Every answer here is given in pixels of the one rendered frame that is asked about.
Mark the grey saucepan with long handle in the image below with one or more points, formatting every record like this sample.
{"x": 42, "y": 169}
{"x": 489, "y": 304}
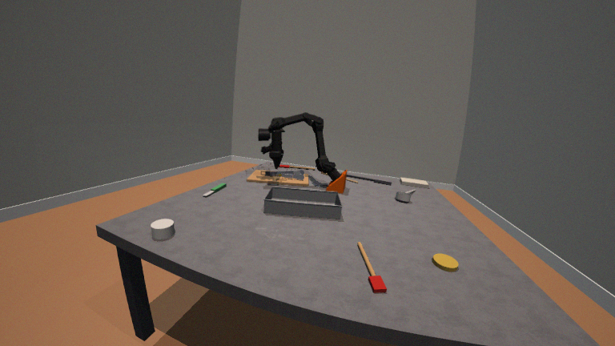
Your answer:
{"x": 404, "y": 196}

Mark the yellow flat disc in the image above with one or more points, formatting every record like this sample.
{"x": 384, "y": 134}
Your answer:
{"x": 445, "y": 262}

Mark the short grey cylinder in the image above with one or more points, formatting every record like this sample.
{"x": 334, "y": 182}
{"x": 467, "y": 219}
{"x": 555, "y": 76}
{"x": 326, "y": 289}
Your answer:
{"x": 162, "y": 229}

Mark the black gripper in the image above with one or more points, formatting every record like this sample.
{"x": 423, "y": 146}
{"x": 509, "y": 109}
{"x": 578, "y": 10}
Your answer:
{"x": 275, "y": 154}

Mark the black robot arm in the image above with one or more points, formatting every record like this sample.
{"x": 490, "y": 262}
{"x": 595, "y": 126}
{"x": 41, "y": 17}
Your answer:
{"x": 276, "y": 127}

